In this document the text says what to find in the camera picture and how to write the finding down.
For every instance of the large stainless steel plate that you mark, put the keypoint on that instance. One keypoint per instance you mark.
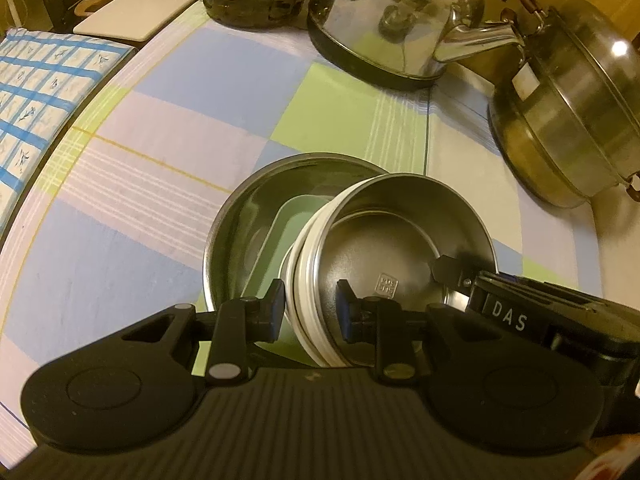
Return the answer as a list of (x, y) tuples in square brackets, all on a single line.
[(240, 220)]

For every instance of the stainless steel kettle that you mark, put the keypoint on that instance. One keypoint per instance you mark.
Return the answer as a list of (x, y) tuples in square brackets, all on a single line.
[(380, 20)]

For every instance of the cream ribbed bowl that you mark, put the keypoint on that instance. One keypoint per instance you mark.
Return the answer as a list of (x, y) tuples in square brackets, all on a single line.
[(302, 260)]

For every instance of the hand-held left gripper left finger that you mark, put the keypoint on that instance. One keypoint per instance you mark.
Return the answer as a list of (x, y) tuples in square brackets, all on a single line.
[(277, 310)]

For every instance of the small stainless steel bowl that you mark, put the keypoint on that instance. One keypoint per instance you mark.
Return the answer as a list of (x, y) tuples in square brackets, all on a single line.
[(390, 230)]

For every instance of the green square plate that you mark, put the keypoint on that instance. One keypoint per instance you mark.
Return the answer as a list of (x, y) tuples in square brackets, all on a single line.
[(285, 225)]

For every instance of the pastel checked tablecloth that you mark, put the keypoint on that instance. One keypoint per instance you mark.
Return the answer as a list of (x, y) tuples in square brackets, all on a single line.
[(150, 160)]

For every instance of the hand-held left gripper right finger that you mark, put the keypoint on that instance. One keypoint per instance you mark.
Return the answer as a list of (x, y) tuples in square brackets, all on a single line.
[(344, 310)]

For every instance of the stainless steel steamer pot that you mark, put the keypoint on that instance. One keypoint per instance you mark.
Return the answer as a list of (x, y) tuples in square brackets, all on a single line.
[(575, 125)]

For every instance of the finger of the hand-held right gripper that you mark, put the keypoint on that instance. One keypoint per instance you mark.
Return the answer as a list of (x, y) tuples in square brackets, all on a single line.
[(452, 275)]

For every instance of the white wooden chair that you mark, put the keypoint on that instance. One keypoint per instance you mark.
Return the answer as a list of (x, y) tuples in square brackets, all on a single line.
[(145, 10)]

